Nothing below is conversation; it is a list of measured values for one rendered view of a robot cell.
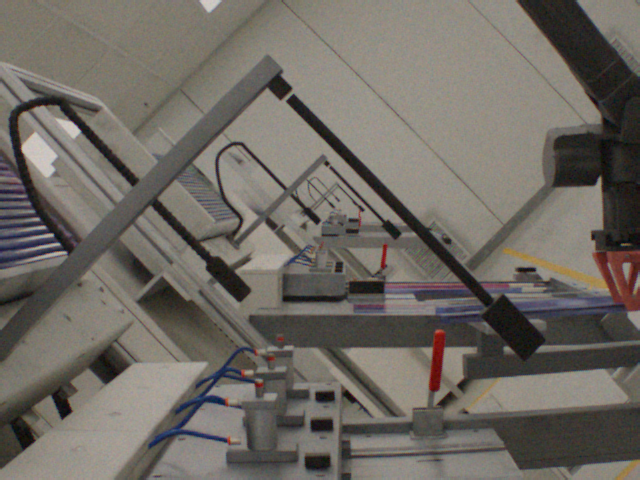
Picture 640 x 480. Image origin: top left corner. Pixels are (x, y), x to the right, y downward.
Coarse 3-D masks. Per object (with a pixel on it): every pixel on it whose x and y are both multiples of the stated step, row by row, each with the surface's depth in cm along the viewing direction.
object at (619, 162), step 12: (600, 144) 110; (612, 144) 109; (624, 144) 109; (636, 144) 109; (600, 156) 110; (612, 156) 109; (624, 156) 109; (636, 156) 109; (600, 168) 110; (612, 168) 110; (624, 168) 109; (636, 168) 109; (612, 180) 110; (624, 180) 109; (636, 180) 109
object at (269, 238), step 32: (256, 192) 524; (320, 192) 570; (288, 224) 525; (320, 224) 547; (256, 256) 530; (320, 352) 533; (352, 352) 531; (384, 352) 531; (416, 352) 527; (448, 352) 530; (352, 384) 532; (384, 384) 532; (416, 384) 531; (448, 384) 527; (384, 416) 533
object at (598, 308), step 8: (600, 304) 111; (608, 304) 111; (616, 304) 111; (624, 304) 111; (472, 312) 111; (528, 312) 111; (536, 312) 111; (544, 312) 111; (552, 312) 111; (560, 312) 111; (568, 312) 111; (576, 312) 111; (584, 312) 111; (592, 312) 111; (600, 312) 111; (608, 312) 111; (440, 320) 111; (448, 320) 111; (456, 320) 111; (464, 320) 111; (472, 320) 111; (480, 320) 111
